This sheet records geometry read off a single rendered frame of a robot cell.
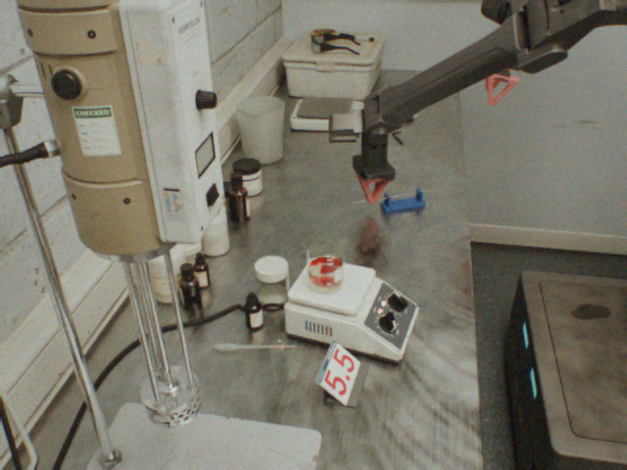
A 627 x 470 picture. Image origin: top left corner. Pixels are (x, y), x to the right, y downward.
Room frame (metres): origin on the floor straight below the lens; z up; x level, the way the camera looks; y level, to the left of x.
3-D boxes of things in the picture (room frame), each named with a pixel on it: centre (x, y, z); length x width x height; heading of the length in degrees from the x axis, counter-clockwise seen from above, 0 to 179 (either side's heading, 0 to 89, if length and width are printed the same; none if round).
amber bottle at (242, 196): (1.14, 0.16, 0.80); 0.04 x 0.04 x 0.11
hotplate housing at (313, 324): (0.76, -0.06, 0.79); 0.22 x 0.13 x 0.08; 68
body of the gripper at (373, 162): (1.15, -0.14, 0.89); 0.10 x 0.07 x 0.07; 16
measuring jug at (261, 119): (1.47, 0.13, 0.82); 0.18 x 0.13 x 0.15; 175
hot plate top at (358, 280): (0.77, -0.03, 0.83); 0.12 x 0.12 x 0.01; 68
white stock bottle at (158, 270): (0.87, 0.27, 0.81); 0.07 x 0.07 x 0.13
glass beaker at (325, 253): (0.77, -0.02, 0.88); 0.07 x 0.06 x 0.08; 84
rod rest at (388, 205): (1.17, -0.21, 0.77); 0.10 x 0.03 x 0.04; 106
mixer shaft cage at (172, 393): (0.47, 0.17, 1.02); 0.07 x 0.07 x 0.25
